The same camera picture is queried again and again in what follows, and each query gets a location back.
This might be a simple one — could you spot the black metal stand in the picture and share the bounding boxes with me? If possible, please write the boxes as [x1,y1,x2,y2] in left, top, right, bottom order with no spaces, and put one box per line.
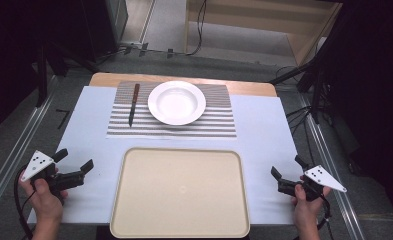
[268,49,333,125]
[33,41,100,108]

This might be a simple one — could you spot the black floor cables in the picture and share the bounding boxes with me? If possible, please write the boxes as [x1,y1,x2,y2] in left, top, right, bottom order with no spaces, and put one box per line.
[285,104,318,158]

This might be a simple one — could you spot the dark cabinet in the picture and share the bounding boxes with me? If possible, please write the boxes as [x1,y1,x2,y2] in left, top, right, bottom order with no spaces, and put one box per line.
[80,0,129,63]

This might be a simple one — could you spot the beige plastic tray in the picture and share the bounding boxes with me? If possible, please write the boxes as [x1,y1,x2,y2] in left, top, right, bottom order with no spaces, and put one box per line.
[109,147,251,239]

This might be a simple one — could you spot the metal floor rail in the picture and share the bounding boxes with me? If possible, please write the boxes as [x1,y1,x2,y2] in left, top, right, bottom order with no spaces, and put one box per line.
[0,75,62,216]
[297,93,366,240]

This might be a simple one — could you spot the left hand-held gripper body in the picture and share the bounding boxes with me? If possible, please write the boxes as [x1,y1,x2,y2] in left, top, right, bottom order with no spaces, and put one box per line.
[20,150,86,198]

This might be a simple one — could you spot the person's right hand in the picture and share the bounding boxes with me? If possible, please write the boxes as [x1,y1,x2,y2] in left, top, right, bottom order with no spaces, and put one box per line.
[291,176,332,228]

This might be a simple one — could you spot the white deep plate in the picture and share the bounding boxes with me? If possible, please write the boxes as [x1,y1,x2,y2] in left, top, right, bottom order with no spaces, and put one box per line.
[147,80,207,126]

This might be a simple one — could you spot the black hanging cable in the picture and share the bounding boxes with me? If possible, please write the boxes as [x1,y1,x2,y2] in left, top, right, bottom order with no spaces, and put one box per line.
[187,0,208,56]

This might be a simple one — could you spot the white table cover sheet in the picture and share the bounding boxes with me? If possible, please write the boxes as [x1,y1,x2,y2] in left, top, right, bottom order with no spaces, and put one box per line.
[27,85,303,225]

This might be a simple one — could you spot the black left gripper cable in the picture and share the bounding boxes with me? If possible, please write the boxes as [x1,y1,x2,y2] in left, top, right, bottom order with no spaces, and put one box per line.
[13,164,35,240]

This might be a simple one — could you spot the light wooden shelf unit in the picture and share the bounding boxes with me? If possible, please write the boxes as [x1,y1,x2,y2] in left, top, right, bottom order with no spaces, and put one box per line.
[183,0,343,67]

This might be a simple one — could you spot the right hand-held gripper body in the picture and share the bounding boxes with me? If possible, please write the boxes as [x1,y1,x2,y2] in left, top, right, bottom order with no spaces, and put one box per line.
[277,165,348,202]

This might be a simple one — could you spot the grey striped placemat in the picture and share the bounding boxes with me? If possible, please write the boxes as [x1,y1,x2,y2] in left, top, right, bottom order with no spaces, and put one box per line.
[106,80,238,138]

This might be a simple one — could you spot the person's left hand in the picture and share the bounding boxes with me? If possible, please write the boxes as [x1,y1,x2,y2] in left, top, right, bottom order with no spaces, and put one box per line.
[18,168,69,225]

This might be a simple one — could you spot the knife with brown handle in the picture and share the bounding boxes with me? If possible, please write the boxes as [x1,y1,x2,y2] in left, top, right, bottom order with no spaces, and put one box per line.
[128,83,141,128]

